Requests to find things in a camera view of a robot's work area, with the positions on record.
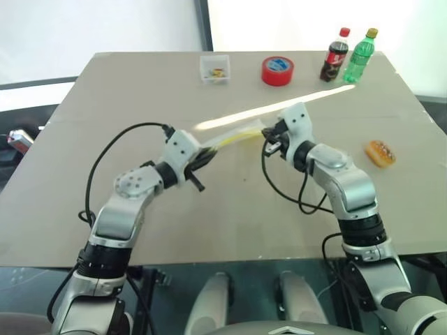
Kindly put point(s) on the green bottle with yellow cap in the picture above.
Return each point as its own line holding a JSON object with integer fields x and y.
{"x": 358, "y": 59}

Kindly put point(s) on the red tape roll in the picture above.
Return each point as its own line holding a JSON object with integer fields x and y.
{"x": 276, "y": 76}

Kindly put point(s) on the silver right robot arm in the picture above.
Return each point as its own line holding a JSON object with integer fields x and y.
{"x": 352, "y": 188}

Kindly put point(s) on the red and white device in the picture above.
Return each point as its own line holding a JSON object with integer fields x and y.
{"x": 21, "y": 139}

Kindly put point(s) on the clear yellow-zip plastic bag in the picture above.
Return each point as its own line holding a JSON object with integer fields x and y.
{"x": 237, "y": 137}

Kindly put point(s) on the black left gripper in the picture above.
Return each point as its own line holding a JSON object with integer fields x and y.
{"x": 202, "y": 161}

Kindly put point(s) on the orange bread snack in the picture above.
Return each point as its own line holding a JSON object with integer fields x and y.
{"x": 380, "y": 153}

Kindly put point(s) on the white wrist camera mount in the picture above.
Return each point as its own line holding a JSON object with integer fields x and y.
{"x": 179, "y": 144}
{"x": 297, "y": 118}

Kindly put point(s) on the dark vertical frame post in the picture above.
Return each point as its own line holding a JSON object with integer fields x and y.
{"x": 204, "y": 24}

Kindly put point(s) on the cola bottle with red cap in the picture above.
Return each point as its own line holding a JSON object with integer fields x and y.
{"x": 333, "y": 59}

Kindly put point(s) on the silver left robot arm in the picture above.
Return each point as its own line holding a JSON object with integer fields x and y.
{"x": 118, "y": 216}

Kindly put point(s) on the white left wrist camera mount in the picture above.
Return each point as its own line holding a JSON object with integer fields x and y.
{"x": 179, "y": 144}

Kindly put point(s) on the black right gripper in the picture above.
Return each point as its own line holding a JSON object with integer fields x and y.
{"x": 281, "y": 137}

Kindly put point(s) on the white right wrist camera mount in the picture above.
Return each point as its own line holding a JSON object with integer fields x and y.
{"x": 297, "y": 118}

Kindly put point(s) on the clear plastic box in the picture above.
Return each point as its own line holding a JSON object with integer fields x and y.
{"x": 214, "y": 70}

